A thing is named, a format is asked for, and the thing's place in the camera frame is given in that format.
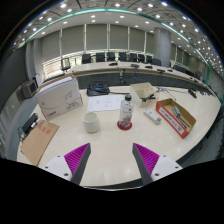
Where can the brown cardboard sheet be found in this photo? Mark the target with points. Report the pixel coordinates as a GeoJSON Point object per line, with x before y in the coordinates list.
{"type": "Point", "coordinates": [38, 143]}

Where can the group of black desk microphones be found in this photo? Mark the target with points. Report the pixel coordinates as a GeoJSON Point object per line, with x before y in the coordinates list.
{"type": "Point", "coordinates": [134, 65]}

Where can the red-edged open cardboard box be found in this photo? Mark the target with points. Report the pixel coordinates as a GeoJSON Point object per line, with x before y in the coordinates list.
{"type": "Point", "coordinates": [170, 118]}

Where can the black tool in white box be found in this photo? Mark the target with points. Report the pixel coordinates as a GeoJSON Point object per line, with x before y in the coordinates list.
{"type": "Point", "coordinates": [148, 98]}

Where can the black desk device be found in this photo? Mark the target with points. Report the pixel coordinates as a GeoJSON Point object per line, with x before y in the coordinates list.
{"type": "Point", "coordinates": [98, 90]}

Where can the group of ceiling lights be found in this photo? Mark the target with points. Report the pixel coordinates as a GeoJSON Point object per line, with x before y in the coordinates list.
{"type": "Point", "coordinates": [117, 5]}

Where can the row of black office chairs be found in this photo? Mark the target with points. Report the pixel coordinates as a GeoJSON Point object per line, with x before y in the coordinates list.
{"type": "Point", "coordinates": [111, 56]}

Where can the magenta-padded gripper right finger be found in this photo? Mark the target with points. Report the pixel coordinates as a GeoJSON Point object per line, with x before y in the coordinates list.
{"type": "Point", "coordinates": [166, 165]}

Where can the white remote control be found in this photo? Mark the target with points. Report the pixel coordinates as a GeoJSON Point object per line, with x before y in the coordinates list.
{"type": "Point", "coordinates": [152, 116]}

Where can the clear black-capped drink bottle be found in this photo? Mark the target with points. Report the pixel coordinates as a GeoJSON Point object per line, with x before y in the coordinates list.
{"type": "Point", "coordinates": [126, 113]}

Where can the black slim tool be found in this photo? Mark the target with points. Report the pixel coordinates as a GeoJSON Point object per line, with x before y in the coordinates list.
{"type": "Point", "coordinates": [183, 122]}

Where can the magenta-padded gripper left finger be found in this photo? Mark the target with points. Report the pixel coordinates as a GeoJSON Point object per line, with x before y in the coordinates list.
{"type": "Point", "coordinates": [56, 165]}

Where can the white paper carton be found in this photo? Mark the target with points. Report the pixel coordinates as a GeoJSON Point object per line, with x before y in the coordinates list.
{"type": "Point", "coordinates": [58, 98]}

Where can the grey CRT monitor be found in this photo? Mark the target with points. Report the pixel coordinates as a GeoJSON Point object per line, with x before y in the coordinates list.
{"type": "Point", "coordinates": [29, 89]}

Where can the white printed paper sheet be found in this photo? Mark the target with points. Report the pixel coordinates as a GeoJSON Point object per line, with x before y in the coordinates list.
{"type": "Point", "coordinates": [103, 103]}

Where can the black power strip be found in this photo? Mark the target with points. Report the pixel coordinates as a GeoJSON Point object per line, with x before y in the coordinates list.
{"type": "Point", "coordinates": [29, 122]}

